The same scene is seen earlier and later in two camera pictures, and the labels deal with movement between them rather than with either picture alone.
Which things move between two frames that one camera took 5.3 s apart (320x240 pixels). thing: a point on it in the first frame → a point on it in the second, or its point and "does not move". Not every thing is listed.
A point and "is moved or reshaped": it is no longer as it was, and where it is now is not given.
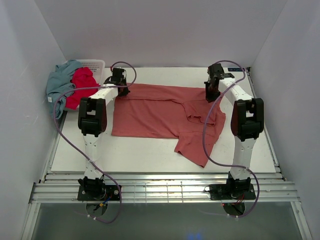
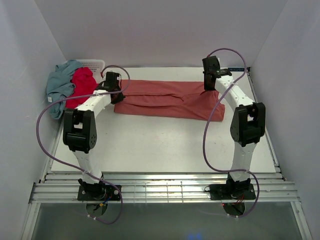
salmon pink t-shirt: (158, 110) is moved or reshaped
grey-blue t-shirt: (60, 81) does not move
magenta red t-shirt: (83, 77) does not move
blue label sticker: (235, 69) does not move
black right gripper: (210, 98) → (207, 87)
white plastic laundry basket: (98, 68) does not move
